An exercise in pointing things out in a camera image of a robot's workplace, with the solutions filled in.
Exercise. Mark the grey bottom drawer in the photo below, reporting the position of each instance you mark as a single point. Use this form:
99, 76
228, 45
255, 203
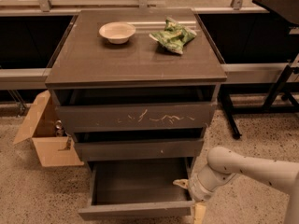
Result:
138, 189

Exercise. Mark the black table with legs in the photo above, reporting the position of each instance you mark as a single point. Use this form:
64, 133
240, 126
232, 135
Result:
278, 82

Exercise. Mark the white bowl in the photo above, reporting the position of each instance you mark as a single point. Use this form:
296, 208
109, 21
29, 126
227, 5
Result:
117, 32

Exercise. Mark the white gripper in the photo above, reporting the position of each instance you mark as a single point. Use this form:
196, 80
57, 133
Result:
195, 187

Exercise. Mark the dark grey drawer cabinet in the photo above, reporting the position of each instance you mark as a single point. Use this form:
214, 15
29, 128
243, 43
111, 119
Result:
84, 46

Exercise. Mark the grey middle drawer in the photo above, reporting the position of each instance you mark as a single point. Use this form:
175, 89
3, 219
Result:
139, 144

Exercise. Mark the grey top drawer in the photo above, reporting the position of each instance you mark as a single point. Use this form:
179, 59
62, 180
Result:
128, 109

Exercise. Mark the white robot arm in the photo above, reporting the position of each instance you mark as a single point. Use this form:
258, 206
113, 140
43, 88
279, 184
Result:
223, 165

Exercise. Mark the open cardboard box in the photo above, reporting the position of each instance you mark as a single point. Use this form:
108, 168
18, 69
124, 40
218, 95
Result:
39, 128

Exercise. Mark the grey drawer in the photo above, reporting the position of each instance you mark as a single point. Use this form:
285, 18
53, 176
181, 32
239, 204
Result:
138, 189
139, 144
128, 109

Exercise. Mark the metal can in box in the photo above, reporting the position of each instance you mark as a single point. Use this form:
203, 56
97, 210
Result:
59, 129

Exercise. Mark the green crumpled chip bag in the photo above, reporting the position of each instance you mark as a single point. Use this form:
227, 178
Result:
174, 36

